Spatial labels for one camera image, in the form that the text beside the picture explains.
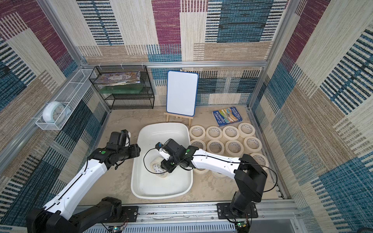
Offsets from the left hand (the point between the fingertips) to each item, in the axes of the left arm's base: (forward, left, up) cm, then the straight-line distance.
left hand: (136, 149), depth 82 cm
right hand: (-7, -15, -3) cm, 17 cm away
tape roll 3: (+7, -59, -13) cm, 61 cm away
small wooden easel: (+30, -23, -7) cm, 38 cm away
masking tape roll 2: (+20, -47, -13) cm, 53 cm away
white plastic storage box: (-15, -4, -12) cm, 20 cm away
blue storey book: (+33, -58, -11) cm, 68 cm away
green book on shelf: (+37, +14, +13) cm, 41 cm away
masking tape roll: (+20, -35, -13) cm, 43 cm away
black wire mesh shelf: (+49, +5, -7) cm, 50 cm away
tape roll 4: (+8, -47, -12) cm, 49 cm away
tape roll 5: (+10, -36, -11) cm, 39 cm away
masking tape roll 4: (+21, -70, -13) cm, 74 cm away
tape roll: (-6, -10, -7) cm, 14 cm away
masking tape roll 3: (+20, -59, -13) cm, 64 cm away
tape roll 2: (+10, -72, -13) cm, 73 cm away
